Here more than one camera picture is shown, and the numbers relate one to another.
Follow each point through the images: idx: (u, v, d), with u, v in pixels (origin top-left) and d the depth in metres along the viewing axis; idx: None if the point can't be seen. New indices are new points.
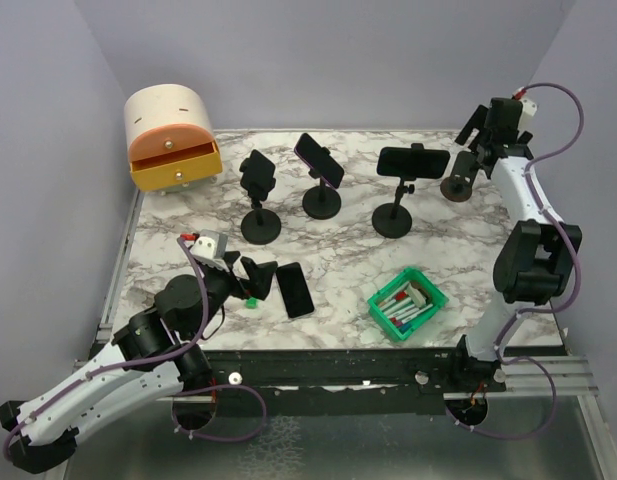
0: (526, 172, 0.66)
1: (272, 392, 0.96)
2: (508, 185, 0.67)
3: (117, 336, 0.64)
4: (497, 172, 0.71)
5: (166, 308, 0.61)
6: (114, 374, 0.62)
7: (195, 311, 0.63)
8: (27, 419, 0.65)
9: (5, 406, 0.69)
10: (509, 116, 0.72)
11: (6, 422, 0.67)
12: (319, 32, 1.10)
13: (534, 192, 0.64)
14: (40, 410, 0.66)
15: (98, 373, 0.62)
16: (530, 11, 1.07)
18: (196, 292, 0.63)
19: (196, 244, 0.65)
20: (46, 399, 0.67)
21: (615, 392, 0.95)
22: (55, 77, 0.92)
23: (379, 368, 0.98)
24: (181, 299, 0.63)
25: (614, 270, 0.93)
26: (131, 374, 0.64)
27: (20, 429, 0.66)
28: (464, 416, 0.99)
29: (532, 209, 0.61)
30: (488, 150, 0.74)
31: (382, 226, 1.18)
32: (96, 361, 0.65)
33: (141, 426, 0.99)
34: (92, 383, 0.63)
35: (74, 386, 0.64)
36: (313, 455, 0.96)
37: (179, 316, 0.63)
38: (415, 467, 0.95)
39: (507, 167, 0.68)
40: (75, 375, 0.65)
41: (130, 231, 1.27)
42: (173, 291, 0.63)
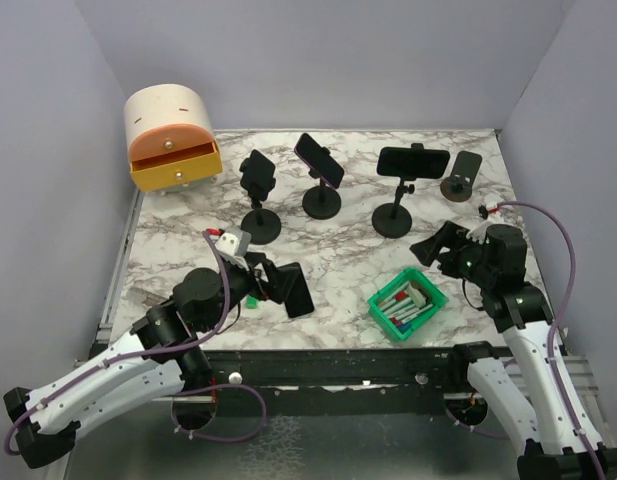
0: (550, 356, 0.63)
1: (272, 392, 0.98)
2: (531, 372, 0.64)
3: (135, 326, 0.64)
4: (513, 341, 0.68)
5: (184, 301, 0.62)
6: (131, 364, 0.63)
7: (212, 304, 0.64)
8: (37, 405, 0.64)
9: (13, 393, 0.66)
10: (515, 260, 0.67)
11: (13, 409, 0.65)
12: (318, 32, 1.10)
13: (562, 390, 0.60)
14: (52, 398, 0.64)
15: (115, 361, 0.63)
16: (530, 11, 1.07)
18: (213, 285, 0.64)
19: (221, 240, 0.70)
20: (59, 386, 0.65)
21: (614, 392, 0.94)
22: (55, 77, 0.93)
23: (379, 368, 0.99)
24: (198, 291, 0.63)
25: (614, 271, 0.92)
26: (146, 366, 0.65)
27: (28, 416, 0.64)
28: (464, 416, 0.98)
29: (566, 425, 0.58)
30: (498, 301, 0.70)
31: (383, 226, 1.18)
32: (112, 350, 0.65)
33: (142, 426, 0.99)
34: (108, 371, 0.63)
35: (90, 373, 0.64)
36: (313, 455, 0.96)
37: (197, 309, 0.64)
38: (415, 467, 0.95)
39: (528, 345, 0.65)
40: (92, 363, 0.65)
41: (130, 231, 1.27)
42: (190, 284, 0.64)
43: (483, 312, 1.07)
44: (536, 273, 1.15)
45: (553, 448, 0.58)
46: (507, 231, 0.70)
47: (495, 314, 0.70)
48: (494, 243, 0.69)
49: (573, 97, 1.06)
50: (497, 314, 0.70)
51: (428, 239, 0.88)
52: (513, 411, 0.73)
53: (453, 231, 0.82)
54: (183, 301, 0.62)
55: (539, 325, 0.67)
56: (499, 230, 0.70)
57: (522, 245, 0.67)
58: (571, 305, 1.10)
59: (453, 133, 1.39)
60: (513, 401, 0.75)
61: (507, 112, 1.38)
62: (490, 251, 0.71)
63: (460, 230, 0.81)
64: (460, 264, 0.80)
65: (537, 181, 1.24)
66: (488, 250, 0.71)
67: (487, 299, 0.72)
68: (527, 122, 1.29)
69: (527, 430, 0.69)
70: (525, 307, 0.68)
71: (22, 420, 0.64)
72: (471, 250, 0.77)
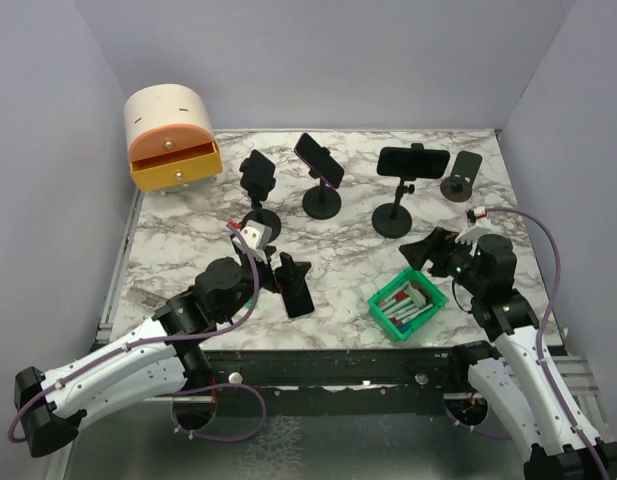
0: (540, 358, 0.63)
1: (273, 392, 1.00)
2: (525, 375, 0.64)
3: (157, 313, 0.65)
4: (504, 348, 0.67)
5: (206, 290, 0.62)
6: (154, 348, 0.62)
7: (232, 293, 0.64)
8: (55, 384, 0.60)
9: (26, 372, 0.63)
10: (504, 272, 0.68)
11: (26, 389, 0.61)
12: (318, 32, 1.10)
13: (555, 388, 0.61)
14: (69, 379, 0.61)
15: (137, 345, 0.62)
16: (530, 10, 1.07)
18: (235, 274, 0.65)
19: (243, 232, 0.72)
20: (76, 367, 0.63)
21: (614, 393, 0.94)
22: (55, 77, 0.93)
23: (379, 368, 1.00)
24: (219, 281, 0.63)
25: (614, 271, 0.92)
26: (164, 353, 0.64)
27: (43, 396, 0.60)
28: (464, 416, 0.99)
29: (563, 422, 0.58)
30: (487, 311, 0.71)
31: (383, 226, 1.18)
32: (133, 334, 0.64)
33: (142, 426, 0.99)
34: (129, 355, 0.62)
35: (110, 355, 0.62)
36: (314, 455, 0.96)
37: (217, 298, 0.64)
38: (414, 467, 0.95)
39: (519, 350, 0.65)
40: (112, 346, 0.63)
41: (130, 231, 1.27)
42: (212, 273, 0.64)
43: None
44: (536, 273, 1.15)
45: (554, 448, 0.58)
46: (498, 244, 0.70)
47: (484, 324, 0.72)
48: (484, 256, 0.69)
49: (573, 97, 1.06)
50: (486, 324, 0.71)
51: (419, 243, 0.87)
52: (518, 417, 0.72)
53: (442, 237, 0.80)
54: (205, 290, 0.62)
55: (528, 330, 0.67)
56: (490, 243, 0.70)
57: (511, 259, 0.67)
58: (571, 306, 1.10)
59: (453, 133, 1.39)
60: (517, 405, 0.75)
61: (507, 112, 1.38)
62: (480, 263, 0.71)
63: (449, 236, 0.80)
64: (451, 269, 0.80)
65: (537, 182, 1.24)
66: (478, 261, 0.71)
67: (477, 308, 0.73)
68: (527, 121, 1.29)
69: (533, 435, 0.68)
70: (513, 316, 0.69)
71: (37, 400, 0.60)
72: (461, 257, 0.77)
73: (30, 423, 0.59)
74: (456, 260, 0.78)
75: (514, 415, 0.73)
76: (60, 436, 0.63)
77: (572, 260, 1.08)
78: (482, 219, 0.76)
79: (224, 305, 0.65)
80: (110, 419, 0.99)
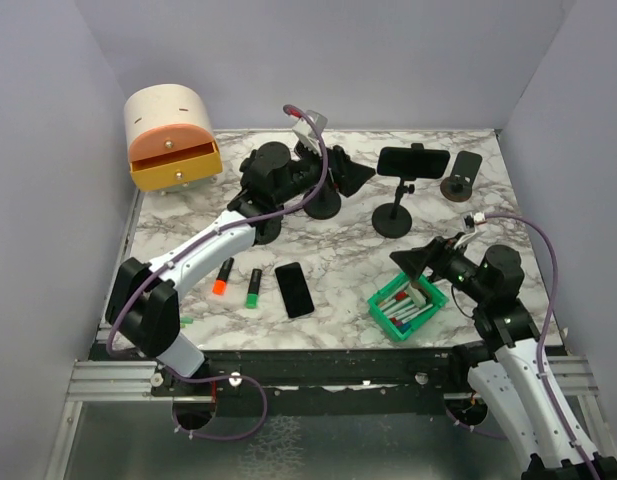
0: (541, 373, 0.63)
1: (272, 392, 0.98)
2: (524, 388, 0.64)
3: (230, 203, 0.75)
4: (505, 359, 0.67)
5: (265, 172, 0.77)
6: (242, 230, 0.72)
7: (284, 171, 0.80)
8: (169, 263, 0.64)
9: (126, 264, 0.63)
10: (509, 286, 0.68)
11: (135, 276, 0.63)
12: (317, 31, 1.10)
13: (555, 403, 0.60)
14: (177, 259, 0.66)
15: (228, 227, 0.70)
16: (530, 9, 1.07)
18: (282, 154, 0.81)
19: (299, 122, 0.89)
20: (178, 252, 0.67)
21: (614, 393, 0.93)
22: (54, 76, 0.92)
23: (379, 368, 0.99)
24: (272, 163, 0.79)
25: (615, 270, 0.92)
26: (246, 237, 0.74)
27: (158, 276, 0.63)
28: (464, 416, 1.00)
29: (562, 436, 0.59)
30: (488, 323, 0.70)
31: (383, 226, 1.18)
32: (218, 222, 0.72)
33: (142, 426, 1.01)
34: (223, 237, 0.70)
35: (207, 238, 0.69)
36: (313, 455, 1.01)
37: (274, 178, 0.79)
38: (415, 467, 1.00)
39: (519, 363, 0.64)
40: (204, 231, 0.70)
41: (130, 231, 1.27)
42: (264, 159, 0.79)
43: None
44: (536, 273, 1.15)
45: (553, 462, 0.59)
46: (506, 257, 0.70)
47: (484, 335, 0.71)
48: (492, 268, 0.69)
49: (574, 96, 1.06)
50: (486, 335, 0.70)
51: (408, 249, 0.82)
52: (517, 423, 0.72)
53: (442, 245, 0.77)
54: (265, 171, 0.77)
55: (528, 344, 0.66)
56: (497, 256, 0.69)
57: (519, 274, 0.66)
58: (571, 305, 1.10)
59: (453, 133, 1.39)
60: (518, 412, 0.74)
61: (507, 111, 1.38)
62: (486, 274, 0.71)
63: (448, 244, 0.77)
64: (451, 278, 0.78)
65: (537, 181, 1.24)
66: (484, 272, 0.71)
67: (478, 319, 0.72)
68: (527, 121, 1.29)
69: (532, 444, 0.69)
70: (514, 329, 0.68)
71: (155, 278, 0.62)
72: (463, 266, 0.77)
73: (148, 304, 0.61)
74: (457, 269, 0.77)
75: (513, 421, 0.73)
76: (169, 327, 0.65)
77: (572, 260, 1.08)
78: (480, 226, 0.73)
79: (280, 185, 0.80)
80: (111, 419, 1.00)
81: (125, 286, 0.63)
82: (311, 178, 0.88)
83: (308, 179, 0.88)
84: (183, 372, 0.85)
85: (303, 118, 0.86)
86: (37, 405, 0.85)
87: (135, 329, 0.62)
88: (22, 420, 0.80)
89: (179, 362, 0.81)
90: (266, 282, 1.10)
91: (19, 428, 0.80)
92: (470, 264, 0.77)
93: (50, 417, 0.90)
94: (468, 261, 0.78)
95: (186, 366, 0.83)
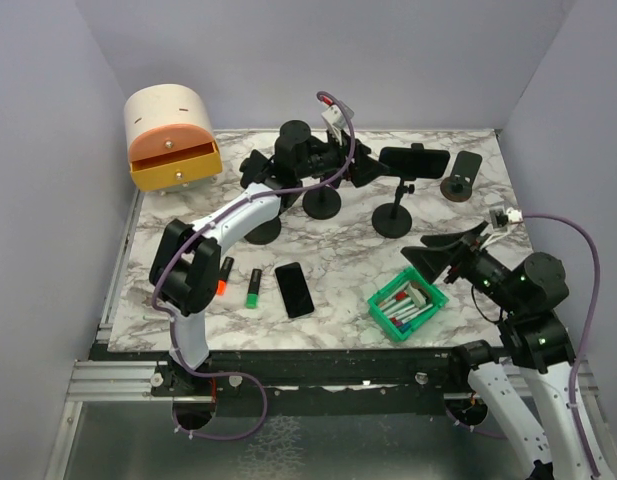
0: (572, 403, 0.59)
1: (272, 391, 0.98)
2: (551, 417, 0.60)
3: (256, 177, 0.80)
4: (534, 381, 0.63)
5: (290, 145, 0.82)
6: (271, 200, 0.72)
7: (305, 146, 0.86)
8: (211, 223, 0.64)
9: (172, 224, 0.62)
10: (547, 305, 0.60)
11: (181, 234, 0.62)
12: (317, 32, 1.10)
13: (583, 437, 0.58)
14: (216, 221, 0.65)
15: (259, 196, 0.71)
16: (529, 10, 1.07)
18: (304, 130, 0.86)
19: (329, 109, 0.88)
20: (216, 214, 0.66)
21: (615, 393, 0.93)
22: (55, 77, 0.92)
23: (379, 368, 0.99)
24: (294, 139, 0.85)
25: (615, 271, 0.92)
26: (273, 206, 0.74)
27: (201, 236, 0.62)
28: (464, 416, 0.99)
29: (583, 471, 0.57)
30: (518, 339, 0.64)
31: (383, 226, 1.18)
32: (247, 192, 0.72)
33: (140, 427, 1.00)
34: (254, 205, 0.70)
35: (241, 204, 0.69)
36: (313, 455, 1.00)
37: (297, 152, 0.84)
38: (416, 467, 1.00)
39: (549, 390, 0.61)
40: (236, 198, 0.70)
41: (130, 231, 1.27)
42: (288, 133, 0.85)
43: (483, 312, 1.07)
44: None
45: None
46: (548, 270, 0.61)
47: (512, 351, 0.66)
48: (530, 284, 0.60)
49: (574, 96, 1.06)
50: (515, 352, 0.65)
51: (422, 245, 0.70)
52: (519, 428, 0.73)
53: (467, 248, 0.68)
54: (289, 145, 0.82)
55: (561, 369, 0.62)
56: (538, 271, 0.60)
57: (562, 295, 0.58)
58: (571, 305, 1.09)
59: (453, 133, 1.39)
60: (519, 417, 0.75)
61: (507, 112, 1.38)
62: (521, 286, 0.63)
63: (473, 247, 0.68)
64: (475, 281, 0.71)
65: (537, 181, 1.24)
66: (519, 284, 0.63)
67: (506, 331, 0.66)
68: (527, 122, 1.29)
69: (534, 450, 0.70)
70: (548, 350, 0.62)
71: (199, 236, 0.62)
72: (491, 267, 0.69)
73: (192, 262, 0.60)
74: (484, 272, 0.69)
75: (516, 427, 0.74)
76: (209, 287, 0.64)
77: (573, 259, 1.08)
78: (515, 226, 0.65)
79: (301, 161, 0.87)
80: (112, 419, 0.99)
81: (169, 246, 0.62)
82: (331, 160, 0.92)
83: (329, 160, 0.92)
84: (188, 365, 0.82)
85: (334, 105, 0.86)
86: (37, 406, 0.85)
87: (178, 288, 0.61)
88: (22, 420, 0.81)
89: (189, 350, 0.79)
90: (266, 282, 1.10)
91: (20, 429, 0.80)
92: (498, 265, 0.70)
93: (50, 417, 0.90)
94: (495, 260, 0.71)
95: (192, 358, 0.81)
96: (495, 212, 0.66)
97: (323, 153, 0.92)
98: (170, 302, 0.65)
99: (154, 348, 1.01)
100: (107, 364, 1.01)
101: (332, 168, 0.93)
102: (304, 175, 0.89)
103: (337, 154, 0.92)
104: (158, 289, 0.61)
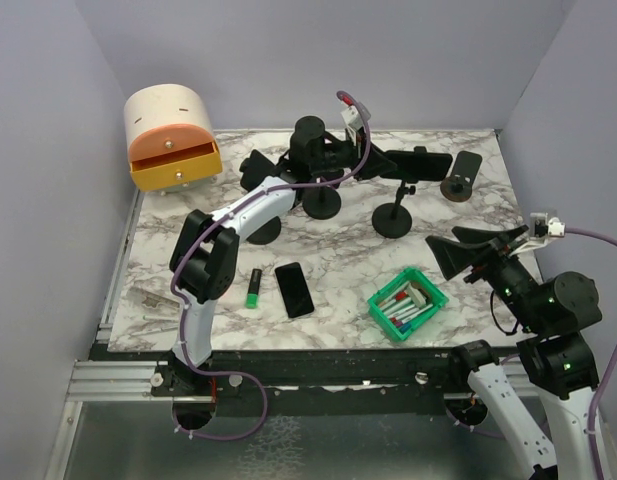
0: (589, 430, 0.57)
1: (272, 392, 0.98)
2: (567, 441, 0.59)
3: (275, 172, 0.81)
4: (552, 404, 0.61)
5: (304, 141, 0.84)
6: (286, 193, 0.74)
7: (319, 142, 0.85)
8: (230, 213, 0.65)
9: (196, 212, 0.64)
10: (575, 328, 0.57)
11: (202, 222, 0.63)
12: (317, 32, 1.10)
13: (598, 466, 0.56)
14: (234, 212, 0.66)
15: (275, 189, 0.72)
16: (529, 11, 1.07)
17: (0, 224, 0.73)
18: (318, 126, 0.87)
19: (347, 109, 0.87)
20: (234, 204, 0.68)
21: (616, 392, 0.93)
22: (55, 77, 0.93)
23: (379, 368, 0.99)
24: (309, 134, 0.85)
25: (614, 271, 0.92)
26: (287, 199, 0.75)
27: (220, 225, 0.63)
28: (464, 416, 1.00)
29: None
30: (540, 361, 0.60)
31: (383, 226, 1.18)
32: (263, 186, 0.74)
33: (140, 427, 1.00)
34: (269, 198, 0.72)
35: (258, 197, 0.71)
36: (313, 455, 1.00)
37: (312, 147, 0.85)
38: (416, 468, 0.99)
39: (567, 416, 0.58)
40: (253, 191, 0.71)
41: (130, 231, 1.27)
42: (302, 128, 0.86)
43: (483, 312, 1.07)
44: (536, 273, 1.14)
45: None
46: (577, 291, 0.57)
47: (531, 370, 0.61)
48: (559, 307, 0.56)
49: (574, 96, 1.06)
50: (537, 374, 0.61)
51: (450, 240, 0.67)
52: (520, 432, 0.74)
53: (496, 252, 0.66)
54: (304, 141, 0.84)
55: (582, 395, 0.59)
56: (568, 291, 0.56)
57: (594, 317, 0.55)
58: None
59: (453, 133, 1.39)
60: (520, 421, 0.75)
61: (507, 111, 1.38)
62: (548, 306, 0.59)
63: (501, 253, 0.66)
64: (498, 288, 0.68)
65: (537, 181, 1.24)
66: (546, 303, 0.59)
67: (525, 348, 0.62)
68: (528, 122, 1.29)
69: (534, 455, 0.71)
70: (572, 374, 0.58)
71: (219, 226, 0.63)
72: (516, 276, 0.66)
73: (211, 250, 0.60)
74: (509, 280, 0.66)
75: (517, 430, 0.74)
76: (227, 277, 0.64)
77: (573, 259, 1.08)
78: (553, 240, 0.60)
79: (317, 156, 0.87)
80: (112, 419, 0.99)
81: (189, 234, 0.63)
82: (345, 158, 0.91)
83: (341, 158, 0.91)
84: (191, 360, 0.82)
85: (353, 106, 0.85)
86: (37, 405, 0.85)
87: (197, 275, 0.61)
88: (22, 420, 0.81)
89: (194, 347, 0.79)
90: (266, 282, 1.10)
91: (20, 428, 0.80)
92: (525, 275, 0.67)
93: (50, 417, 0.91)
94: (523, 270, 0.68)
95: (197, 354, 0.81)
96: (536, 221, 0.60)
97: (336, 150, 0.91)
98: (187, 289, 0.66)
99: (154, 348, 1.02)
100: (106, 364, 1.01)
101: (344, 165, 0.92)
102: (317, 171, 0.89)
103: (351, 152, 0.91)
104: (177, 276, 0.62)
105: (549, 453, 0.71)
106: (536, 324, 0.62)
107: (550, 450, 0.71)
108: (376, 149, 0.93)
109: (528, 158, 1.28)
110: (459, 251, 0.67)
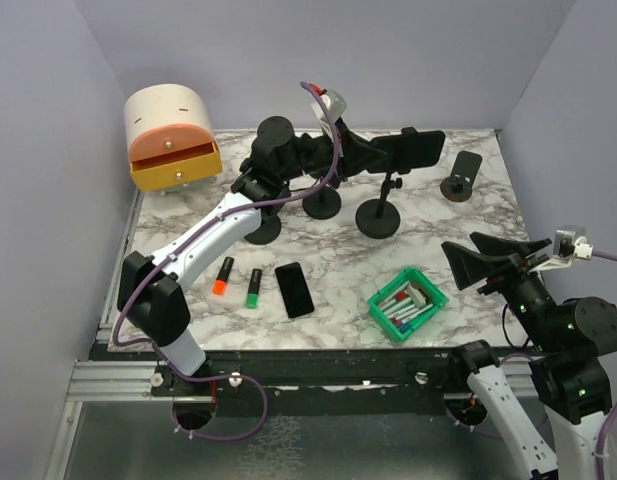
0: (598, 453, 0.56)
1: (273, 392, 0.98)
2: (573, 458, 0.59)
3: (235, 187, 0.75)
4: (559, 422, 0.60)
5: (267, 148, 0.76)
6: (246, 214, 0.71)
7: (288, 147, 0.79)
8: (170, 255, 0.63)
9: (133, 257, 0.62)
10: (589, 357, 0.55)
11: (139, 268, 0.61)
12: (317, 31, 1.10)
13: None
14: (178, 252, 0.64)
15: (231, 213, 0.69)
16: (529, 11, 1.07)
17: None
18: (284, 128, 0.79)
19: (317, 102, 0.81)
20: (180, 241, 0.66)
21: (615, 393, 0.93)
22: (54, 77, 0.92)
23: (379, 367, 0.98)
24: (275, 140, 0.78)
25: (614, 270, 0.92)
26: (251, 220, 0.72)
27: (162, 269, 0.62)
28: (464, 416, 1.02)
29: None
30: (552, 383, 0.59)
31: (368, 226, 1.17)
32: (220, 208, 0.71)
33: (141, 428, 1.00)
34: (224, 224, 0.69)
35: (209, 226, 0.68)
36: (314, 455, 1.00)
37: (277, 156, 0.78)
38: (415, 468, 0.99)
39: (576, 438, 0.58)
40: (207, 218, 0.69)
41: (130, 231, 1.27)
42: (267, 134, 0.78)
43: (483, 312, 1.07)
44: None
45: None
46: (600, 320, 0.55)
47: (544, 393, 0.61)
48: (580, 334, 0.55)
49: (574, 96, 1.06)
50: (549, 396, 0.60)
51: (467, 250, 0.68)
52: (519, 436, 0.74)
53: (516, 268, 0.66)
54: (266, 149, 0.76)
55: (592, 415, 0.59)
56: (588, 320, 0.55)
57: None
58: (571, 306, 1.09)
59: (453, 133, 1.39)
60: (520, 425, 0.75)
61: (507, 111, 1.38)
62: (567, 332, 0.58)
63: (520, 268, 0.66)
64: (513, 304, 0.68)
65: (537, 182, 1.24)
66: (566, 330, 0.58)
67: (536, 372, 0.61)
68: (528, 121, 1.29)
69: (533, 459, 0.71)
70: (585, 400, 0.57)
71: (159, 271, 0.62)
72: (534, 293, 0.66)
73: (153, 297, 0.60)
74: (526, 296, 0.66)
75: (516, 434, 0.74)
76: (177, 316, 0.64)
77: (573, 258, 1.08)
78: (578, 261, 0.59)
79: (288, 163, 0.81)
80: (113, 420, 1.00)
81: (129, 280, 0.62)
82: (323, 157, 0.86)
83: (319, 161, 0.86)
84: (184, 371, 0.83)
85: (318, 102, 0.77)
86: (36, 406, 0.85)
87: (144, 319, 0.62)
88: (22, 420, 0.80)
89: (181, 361, 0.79)
90: (266, 282, 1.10)
91: (20, 429, 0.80)
92: (543, 293, 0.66)
93: (50, 417, 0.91)
94: (543, 289, 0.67)
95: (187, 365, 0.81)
96: (562, 239, 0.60)
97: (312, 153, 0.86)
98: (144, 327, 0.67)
99: None
100: (106, 364, 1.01)
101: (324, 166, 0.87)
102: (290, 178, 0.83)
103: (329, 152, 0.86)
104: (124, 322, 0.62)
105: (548, 457, 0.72)
106: (549, 344, 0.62)
107: (548, 454, 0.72)
108: (359, 139, 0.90)
109: (528, 158, 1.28)
110: (476, 260, 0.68)
